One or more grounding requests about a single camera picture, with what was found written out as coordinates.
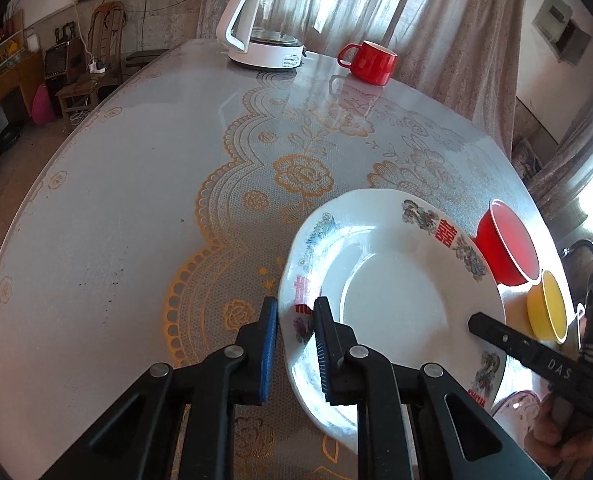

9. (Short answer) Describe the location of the red mug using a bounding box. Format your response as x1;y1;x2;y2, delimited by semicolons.
337;40;397;87

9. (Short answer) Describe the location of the gold floral lace tablecloth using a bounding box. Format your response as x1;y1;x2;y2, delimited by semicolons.
161;70;552;480

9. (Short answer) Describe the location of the wooden chair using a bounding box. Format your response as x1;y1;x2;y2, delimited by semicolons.
56;1;127;122

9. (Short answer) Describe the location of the grey wall electrical box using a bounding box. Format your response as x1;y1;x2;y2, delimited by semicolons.
532;0;592;66

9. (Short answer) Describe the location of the white glass electric kettle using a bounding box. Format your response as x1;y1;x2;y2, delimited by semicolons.
215;0;319;71

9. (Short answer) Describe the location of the beige lace window curtain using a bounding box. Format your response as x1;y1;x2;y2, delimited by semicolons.
196;0;532;147

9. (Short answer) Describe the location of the white floral rimmed plate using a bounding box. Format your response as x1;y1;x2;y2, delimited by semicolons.
278;188;507;453

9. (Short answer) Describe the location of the red bowl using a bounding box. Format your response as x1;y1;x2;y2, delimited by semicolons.
476;199;542;286

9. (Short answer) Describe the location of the person's right hand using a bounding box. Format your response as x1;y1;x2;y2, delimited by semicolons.
523;395;593;467

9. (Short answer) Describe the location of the yellow bowl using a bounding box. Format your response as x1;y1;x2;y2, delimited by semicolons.
526;270;584;345

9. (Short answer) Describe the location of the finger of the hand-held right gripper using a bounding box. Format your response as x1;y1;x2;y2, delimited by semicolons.
469;311;584;396

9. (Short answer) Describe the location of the pink plastic object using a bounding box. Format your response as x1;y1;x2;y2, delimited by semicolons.
31;85;56;126

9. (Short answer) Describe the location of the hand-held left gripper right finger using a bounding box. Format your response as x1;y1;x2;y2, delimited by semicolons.
313;296;552;480

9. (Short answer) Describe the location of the black speaker box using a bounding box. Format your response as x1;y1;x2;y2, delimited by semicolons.
44;42;84;96

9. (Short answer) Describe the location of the orange wooden cabinet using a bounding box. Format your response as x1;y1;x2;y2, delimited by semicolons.
0;50;44;181

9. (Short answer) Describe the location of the beige lace side curtain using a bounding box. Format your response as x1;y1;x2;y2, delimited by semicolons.
513;80;593;228

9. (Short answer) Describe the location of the printed cushion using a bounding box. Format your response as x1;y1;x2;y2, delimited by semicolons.
513;139;544;179

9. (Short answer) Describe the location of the pink rimmed glass dish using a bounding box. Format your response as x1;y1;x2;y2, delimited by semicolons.
491;389;552;428

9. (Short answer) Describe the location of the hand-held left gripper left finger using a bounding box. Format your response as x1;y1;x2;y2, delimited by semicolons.
41;296;280;480

